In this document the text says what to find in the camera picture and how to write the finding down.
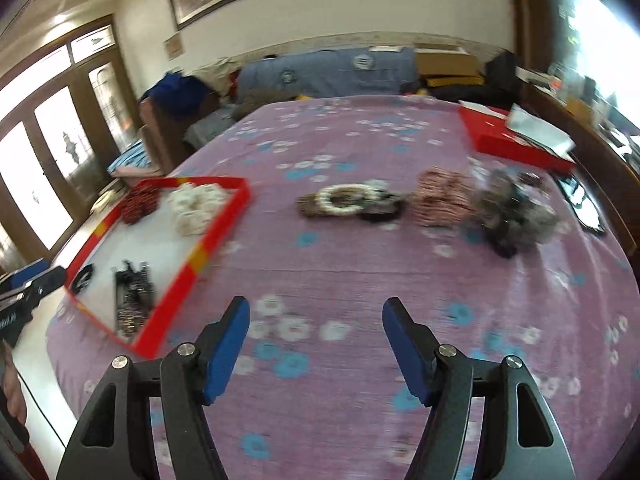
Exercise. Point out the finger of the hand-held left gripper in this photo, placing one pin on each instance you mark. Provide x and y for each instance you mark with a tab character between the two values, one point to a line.
47	279

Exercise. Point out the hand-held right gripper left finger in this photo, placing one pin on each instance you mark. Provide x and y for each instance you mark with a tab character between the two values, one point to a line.
227	355

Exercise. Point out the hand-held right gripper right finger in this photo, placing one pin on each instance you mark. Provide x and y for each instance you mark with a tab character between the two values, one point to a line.
405	357

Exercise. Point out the red tray white inside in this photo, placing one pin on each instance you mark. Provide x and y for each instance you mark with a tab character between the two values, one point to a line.
165	260

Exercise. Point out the red plaid scrunchie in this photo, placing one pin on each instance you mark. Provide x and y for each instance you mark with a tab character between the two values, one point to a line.
442	200

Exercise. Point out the grey fur scrunchie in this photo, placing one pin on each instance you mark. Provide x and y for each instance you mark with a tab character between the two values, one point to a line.
517	215

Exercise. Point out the person's left hand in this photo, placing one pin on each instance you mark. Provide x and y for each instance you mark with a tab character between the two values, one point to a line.
11	390

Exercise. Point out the black claw clip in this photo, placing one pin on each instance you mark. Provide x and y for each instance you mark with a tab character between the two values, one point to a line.
132	295

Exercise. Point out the red dotted scrunchie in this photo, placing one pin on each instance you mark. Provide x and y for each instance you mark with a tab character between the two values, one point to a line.
140	202

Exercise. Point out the light blue cushion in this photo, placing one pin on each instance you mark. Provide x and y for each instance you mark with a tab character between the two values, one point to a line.
130	160

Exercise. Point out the white dotted scrunchie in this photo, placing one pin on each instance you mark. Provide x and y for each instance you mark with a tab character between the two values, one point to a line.
195	207

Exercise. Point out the wooden glass door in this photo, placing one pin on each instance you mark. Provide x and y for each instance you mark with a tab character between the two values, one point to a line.
55	125

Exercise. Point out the grey beaded hair band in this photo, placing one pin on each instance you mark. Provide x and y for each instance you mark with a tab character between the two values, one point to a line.
382	189

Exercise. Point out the brown sofa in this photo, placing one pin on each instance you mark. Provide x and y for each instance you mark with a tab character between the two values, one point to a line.
165	140

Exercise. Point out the small dark scrunchie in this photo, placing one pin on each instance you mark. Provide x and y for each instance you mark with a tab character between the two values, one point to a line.
534	182

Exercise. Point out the grey patterned sheet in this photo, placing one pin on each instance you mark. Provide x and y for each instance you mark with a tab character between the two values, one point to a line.
210	127

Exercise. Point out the blue clothing pile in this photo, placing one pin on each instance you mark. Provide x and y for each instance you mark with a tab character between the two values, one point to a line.
177	91

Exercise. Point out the black flat device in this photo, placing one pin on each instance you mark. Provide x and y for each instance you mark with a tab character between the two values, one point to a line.
582	205

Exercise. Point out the red flat box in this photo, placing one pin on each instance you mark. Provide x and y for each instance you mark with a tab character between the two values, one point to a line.
500	135

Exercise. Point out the brown clothing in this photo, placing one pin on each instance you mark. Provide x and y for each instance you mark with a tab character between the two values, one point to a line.
265	102

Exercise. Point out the white paper sheet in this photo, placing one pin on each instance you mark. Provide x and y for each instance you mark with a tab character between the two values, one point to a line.
537	127

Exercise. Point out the wooden desk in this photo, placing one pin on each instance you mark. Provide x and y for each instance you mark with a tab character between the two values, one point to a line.
590	145

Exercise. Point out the cardboard box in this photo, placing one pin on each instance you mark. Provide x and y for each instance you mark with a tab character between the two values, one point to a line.
447	65

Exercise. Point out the blue printed blanket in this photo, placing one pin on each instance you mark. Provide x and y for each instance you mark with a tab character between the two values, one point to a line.
325	72

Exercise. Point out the black bag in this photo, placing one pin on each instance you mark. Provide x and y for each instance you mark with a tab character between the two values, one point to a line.
502	77

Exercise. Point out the small wall plaque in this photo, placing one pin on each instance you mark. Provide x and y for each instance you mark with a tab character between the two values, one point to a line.
174	46

